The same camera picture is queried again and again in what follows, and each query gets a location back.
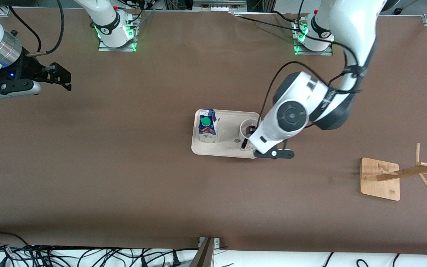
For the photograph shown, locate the white smiley face cup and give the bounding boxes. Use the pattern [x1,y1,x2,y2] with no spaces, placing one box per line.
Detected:
[239,119,263,141]

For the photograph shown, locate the blue white milk carton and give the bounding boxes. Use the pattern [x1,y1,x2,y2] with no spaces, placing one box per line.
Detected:
[198,109,218,144]

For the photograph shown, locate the cream rabbit print tray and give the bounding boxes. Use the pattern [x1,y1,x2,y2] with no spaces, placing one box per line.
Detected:
[191,109,262,159]

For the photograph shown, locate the white control box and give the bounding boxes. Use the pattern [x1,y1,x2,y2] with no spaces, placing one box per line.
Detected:
[192,0,248,12]

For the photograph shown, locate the wooden mug stand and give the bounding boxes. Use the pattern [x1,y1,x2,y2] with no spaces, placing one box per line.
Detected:
[360,143,427,201]

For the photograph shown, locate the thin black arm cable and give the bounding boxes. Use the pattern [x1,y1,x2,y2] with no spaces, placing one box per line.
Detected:
[9,6,42,53]

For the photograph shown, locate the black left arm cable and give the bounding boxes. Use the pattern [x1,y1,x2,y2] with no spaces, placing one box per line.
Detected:
[260,0,364,117]

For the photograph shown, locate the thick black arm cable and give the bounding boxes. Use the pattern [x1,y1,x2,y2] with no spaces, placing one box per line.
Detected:
[26,0,65,57]

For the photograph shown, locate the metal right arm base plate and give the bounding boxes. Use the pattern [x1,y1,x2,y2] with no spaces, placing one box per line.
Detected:
[98,22,137,52]

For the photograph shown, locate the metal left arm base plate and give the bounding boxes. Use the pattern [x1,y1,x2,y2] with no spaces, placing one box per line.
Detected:
[293,20,333,56]

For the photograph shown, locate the black table cable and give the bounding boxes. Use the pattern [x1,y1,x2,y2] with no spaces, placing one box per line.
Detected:
[235,14,300,32]
[271,10,305,24]

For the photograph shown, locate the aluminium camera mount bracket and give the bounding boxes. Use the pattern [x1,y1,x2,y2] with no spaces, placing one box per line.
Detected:
[189,237,221,267]

